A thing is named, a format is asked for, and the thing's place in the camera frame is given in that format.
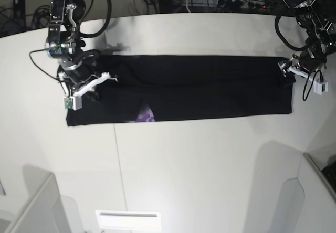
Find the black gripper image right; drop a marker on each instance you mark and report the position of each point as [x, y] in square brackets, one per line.
[304, 64]

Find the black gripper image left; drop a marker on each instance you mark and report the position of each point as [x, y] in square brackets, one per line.
[81, 72]

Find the black T-shirt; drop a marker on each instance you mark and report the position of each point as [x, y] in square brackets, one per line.
[179, 88]

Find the black keyboard at right edge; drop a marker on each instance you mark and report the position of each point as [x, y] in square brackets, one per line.
[330, 174]

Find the white partition lower right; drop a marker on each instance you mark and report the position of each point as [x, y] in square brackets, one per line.
[306, 203]

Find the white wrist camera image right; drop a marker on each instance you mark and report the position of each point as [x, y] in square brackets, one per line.
[319, 83]

